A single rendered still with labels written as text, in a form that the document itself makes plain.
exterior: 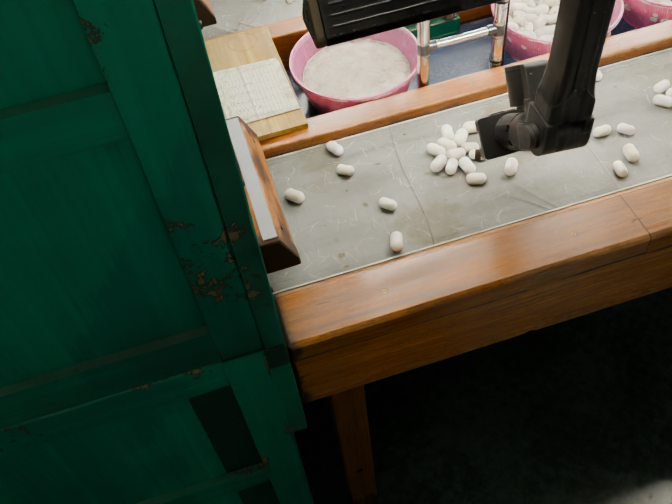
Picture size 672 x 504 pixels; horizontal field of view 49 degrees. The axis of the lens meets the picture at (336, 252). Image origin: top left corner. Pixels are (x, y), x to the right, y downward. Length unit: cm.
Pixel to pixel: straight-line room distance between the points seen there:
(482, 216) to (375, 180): 20
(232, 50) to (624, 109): 77
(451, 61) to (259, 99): 45
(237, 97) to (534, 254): 64
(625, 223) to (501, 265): 21
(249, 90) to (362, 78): 23
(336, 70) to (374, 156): 27
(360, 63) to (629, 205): 62
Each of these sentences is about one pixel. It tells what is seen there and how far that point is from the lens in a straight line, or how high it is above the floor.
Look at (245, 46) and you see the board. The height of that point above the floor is 78.
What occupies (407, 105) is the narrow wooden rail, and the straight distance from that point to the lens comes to 141.
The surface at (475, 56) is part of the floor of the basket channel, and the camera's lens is 167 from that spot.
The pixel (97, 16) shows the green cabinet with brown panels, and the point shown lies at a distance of 63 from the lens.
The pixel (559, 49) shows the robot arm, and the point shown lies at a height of 111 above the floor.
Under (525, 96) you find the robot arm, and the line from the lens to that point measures 109.
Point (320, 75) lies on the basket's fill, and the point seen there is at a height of 73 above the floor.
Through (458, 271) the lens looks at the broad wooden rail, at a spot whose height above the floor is 76.
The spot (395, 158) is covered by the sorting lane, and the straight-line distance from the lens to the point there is 134.
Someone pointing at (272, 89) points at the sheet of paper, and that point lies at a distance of 146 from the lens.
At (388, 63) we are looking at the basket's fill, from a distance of 156.
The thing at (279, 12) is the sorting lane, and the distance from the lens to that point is 173.
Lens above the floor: 168
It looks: 51 degrees down
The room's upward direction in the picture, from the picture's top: 8 degrees counter-clockwise
